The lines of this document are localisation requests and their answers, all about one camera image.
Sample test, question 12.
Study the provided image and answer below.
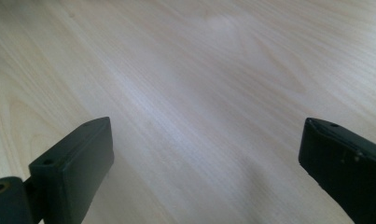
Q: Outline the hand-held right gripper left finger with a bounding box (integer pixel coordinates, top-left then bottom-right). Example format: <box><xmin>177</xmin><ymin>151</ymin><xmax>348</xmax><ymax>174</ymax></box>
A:
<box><xmin>22</xmin><ymin>116</ymin><xmax>116</xmax><ymax>224</ymax></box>

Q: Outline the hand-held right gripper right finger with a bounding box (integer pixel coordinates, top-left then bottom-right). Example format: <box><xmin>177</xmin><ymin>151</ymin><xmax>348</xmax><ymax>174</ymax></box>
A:
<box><xmin>298</xmin><ymin>117</ymin><xmax>376</xmax><ymax>224</ymax></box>

